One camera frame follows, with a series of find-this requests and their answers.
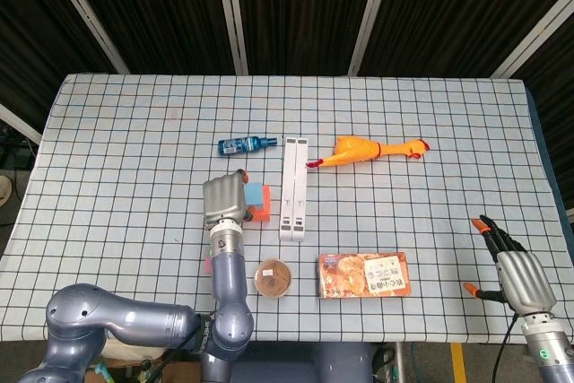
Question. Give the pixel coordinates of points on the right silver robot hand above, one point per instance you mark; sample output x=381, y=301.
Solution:
x=524, y=280

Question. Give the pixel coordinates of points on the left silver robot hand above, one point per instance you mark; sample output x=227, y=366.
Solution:
x=224, y=199

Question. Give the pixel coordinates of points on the light blue foam cube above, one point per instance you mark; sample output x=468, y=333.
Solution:
x=254, y=194

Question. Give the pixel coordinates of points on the pink foam cube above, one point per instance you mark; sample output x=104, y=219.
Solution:
x=208, y=265

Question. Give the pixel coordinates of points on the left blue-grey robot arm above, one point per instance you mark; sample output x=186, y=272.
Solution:
x=228, y=275

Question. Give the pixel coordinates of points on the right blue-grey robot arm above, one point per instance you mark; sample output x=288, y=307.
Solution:
x=551, y=356

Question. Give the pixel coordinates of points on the orange foam cube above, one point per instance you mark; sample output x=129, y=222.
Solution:
x=266, y=203

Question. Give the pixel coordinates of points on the blue spray bottle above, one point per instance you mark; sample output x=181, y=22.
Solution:
x=237, y=145

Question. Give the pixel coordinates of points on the white folding stand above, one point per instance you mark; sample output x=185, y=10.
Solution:
x=287, y=185

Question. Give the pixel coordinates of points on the clear jar of rubber bands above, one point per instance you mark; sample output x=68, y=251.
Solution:
x=273, y=278

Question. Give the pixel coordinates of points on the checkered light blue tablecloth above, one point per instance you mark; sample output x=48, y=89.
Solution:
x=134, y=154

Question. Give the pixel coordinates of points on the yellow rubber chicken toy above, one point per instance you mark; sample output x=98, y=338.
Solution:
x=354, y=150

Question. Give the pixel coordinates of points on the orange cookie box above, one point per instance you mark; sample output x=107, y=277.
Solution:
x=363, y=275

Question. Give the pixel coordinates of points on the brown cardboard box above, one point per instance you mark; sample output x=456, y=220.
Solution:
x=179, y=374

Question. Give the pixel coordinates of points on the white plastic bag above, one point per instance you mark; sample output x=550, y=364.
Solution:
x=121, y=349

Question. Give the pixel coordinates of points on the blue-grey robot torso base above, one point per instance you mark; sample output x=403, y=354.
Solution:
x=305, y=365

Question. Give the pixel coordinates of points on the white partition post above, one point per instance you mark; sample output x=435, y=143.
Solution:
x=85, y=15
x=533, y=35
x=371, y=15
x=18, y=123
x=232, y=11

